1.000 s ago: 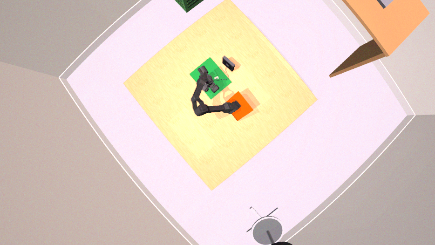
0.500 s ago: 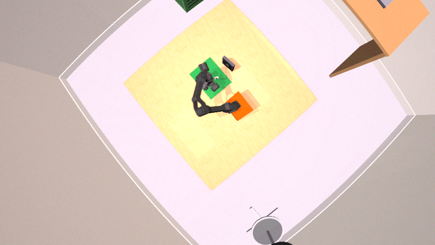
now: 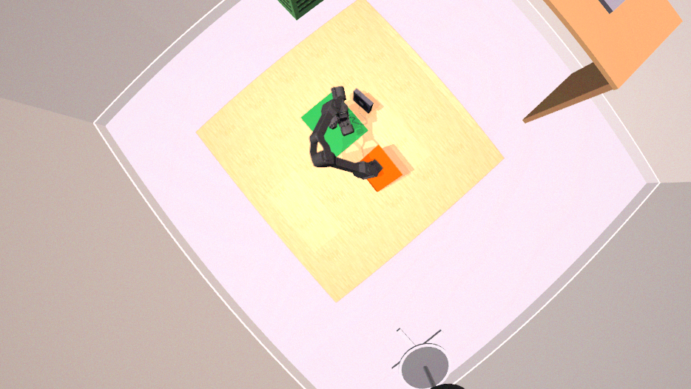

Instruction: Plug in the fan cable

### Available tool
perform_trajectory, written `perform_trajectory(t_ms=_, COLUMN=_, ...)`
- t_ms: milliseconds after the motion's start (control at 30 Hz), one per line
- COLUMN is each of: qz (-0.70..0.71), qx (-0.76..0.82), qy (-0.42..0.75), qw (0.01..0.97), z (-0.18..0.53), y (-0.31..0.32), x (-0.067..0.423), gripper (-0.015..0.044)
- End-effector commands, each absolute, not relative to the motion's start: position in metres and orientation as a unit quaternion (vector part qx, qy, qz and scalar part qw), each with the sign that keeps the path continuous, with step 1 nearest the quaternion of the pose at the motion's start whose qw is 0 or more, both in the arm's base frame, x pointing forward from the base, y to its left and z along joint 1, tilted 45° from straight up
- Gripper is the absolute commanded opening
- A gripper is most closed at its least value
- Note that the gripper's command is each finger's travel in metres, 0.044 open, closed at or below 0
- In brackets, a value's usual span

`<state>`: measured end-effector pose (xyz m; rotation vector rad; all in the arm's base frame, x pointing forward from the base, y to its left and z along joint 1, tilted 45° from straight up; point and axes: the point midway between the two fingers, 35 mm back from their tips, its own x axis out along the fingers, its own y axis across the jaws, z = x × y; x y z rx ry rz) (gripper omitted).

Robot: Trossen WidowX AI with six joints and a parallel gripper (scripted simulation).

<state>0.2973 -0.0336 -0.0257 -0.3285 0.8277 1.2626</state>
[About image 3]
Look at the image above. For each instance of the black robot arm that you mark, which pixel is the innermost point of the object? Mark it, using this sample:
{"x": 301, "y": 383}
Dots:
{"x": 325, "y": 157}

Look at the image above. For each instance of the green circuit board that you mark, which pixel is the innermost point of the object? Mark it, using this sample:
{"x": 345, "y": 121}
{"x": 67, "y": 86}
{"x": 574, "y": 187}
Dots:
{"x": 333, "y": 137}

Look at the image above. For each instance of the black square computer fan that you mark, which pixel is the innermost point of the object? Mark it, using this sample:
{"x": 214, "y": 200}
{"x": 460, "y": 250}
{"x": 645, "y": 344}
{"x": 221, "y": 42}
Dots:
{"x": 362, "y": 100}

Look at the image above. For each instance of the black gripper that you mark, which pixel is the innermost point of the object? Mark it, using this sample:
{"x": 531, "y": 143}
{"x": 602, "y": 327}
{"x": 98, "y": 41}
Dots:
{"x": 347, "y": 127}

